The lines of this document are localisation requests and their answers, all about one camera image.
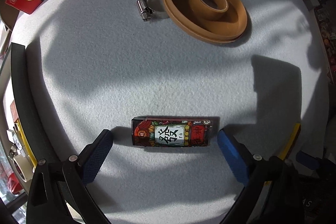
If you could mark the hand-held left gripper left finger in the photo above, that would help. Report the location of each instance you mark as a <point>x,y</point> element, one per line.
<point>96,157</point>

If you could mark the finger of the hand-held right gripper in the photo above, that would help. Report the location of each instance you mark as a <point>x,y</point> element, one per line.
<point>309,157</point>

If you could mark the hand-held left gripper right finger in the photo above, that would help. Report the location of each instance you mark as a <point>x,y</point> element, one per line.
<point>233,155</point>

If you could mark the black and yellow blade case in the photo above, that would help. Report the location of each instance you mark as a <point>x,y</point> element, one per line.
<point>290,140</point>

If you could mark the colourful mahjong-print small box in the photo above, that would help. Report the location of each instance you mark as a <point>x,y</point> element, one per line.
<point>172,135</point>

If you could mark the long yellow blade case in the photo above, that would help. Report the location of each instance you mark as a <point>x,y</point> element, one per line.
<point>25,141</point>

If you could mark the metal clamp with red packet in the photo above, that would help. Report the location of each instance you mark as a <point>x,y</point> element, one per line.
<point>11,153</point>

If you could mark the white tape roll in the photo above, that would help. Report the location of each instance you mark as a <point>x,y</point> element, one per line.
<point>21,169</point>

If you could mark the small red packet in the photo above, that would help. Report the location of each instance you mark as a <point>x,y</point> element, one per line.
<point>13,109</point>

